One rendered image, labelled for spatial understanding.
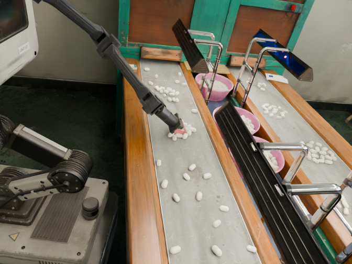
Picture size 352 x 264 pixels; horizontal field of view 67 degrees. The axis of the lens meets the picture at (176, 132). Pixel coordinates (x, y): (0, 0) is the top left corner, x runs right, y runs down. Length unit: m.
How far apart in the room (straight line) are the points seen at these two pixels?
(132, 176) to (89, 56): 2.02
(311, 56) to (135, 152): 2.68
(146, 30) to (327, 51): 2.23
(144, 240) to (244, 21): 1.68
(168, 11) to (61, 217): 1.41
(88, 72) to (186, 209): 2.24
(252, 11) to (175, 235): 1.65
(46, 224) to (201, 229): 0.67
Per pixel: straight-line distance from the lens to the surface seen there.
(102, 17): 2.78
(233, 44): 2.16
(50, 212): 1.34
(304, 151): 0.84
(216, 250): 0.93
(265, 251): 0.99
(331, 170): 1.51
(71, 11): 1.30
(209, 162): 1.22
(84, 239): 1.24
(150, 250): 0.88
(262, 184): 0.70
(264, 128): 1.53
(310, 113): 1.88
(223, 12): 2.05
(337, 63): 3.70
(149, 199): 0.99
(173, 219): 0.98
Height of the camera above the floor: 1.54
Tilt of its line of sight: 37 degrees down
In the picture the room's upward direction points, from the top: 11 degrees clockwise
